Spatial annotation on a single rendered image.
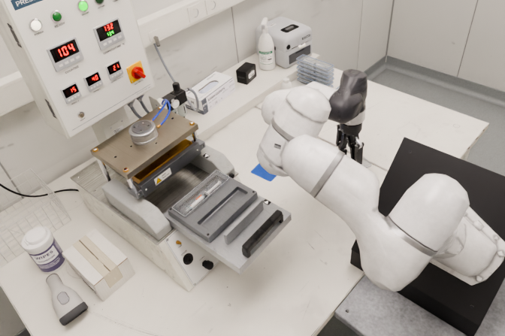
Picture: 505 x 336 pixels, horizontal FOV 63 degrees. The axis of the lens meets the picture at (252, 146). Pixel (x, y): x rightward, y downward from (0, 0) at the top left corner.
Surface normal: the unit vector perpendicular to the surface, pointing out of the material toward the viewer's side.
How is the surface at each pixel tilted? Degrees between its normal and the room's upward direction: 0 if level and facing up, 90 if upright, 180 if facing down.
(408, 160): 47
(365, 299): 0
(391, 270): 62
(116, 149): 0
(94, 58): 90
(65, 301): 22
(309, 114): 68
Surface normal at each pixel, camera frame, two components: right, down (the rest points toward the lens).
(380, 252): -0.57, 0.26
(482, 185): -0.54, -0.14
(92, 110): 0.77, 0.37
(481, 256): 0.07, 0.15
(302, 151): -0.26, -0.25
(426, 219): -0.30, 0.01
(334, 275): -0.09, -0.76
